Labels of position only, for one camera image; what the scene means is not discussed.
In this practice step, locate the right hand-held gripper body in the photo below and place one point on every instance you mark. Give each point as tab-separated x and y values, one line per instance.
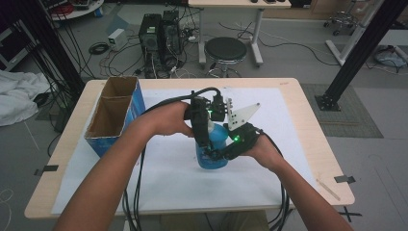
245	136

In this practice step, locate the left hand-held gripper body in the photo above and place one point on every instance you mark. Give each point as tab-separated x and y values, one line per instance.
200	110

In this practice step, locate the blue bottle with white cap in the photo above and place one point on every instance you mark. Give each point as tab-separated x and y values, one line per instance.
218	136

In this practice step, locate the person's right hand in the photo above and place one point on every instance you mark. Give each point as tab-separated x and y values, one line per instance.
264	154

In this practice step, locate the person's left hand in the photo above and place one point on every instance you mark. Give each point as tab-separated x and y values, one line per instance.
166	120

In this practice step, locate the black round stool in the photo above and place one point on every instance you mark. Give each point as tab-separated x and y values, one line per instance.
226	48

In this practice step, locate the person's legs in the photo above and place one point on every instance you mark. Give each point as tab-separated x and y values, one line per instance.
186	223

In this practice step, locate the black computer tower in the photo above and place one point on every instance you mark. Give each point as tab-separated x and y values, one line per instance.
171	32
149	38

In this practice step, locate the blue cardboard box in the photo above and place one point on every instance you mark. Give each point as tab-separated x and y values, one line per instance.
112	102

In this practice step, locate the thin wooden stick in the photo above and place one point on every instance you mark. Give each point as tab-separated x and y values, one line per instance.
327	190

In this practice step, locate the small white device box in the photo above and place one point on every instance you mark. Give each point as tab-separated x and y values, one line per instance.
117	39

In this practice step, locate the white-legged wooden desk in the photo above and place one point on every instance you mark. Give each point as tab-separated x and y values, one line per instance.
239	3

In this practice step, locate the grey floor mat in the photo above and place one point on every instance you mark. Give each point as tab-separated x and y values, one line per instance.
359	122

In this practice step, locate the white metal stand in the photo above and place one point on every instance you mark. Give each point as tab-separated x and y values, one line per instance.
351	41

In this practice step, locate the office chair wheel base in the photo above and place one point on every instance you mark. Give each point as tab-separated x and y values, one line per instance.
341	21

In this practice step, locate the round white table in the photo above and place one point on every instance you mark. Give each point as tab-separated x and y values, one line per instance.
83	11

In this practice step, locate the pale blue bag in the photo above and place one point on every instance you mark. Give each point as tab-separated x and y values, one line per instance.
389	59

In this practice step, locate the white cloth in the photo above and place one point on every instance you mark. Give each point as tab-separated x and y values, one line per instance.
17	96

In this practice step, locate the black metal frame post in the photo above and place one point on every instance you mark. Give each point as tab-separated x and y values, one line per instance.
362	49
56	48

